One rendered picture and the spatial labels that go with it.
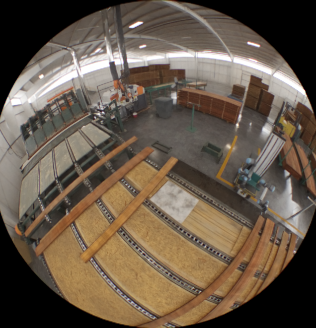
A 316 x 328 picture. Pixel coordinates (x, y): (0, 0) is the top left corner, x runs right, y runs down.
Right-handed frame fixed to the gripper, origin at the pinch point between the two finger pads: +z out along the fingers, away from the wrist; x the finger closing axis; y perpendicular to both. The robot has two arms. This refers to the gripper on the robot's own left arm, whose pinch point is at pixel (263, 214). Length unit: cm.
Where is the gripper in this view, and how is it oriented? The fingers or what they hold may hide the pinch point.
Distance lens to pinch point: 229.9
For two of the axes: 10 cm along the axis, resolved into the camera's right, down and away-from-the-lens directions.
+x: 0.8, 6.6, 7.5
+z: -7.8, 5.1, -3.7
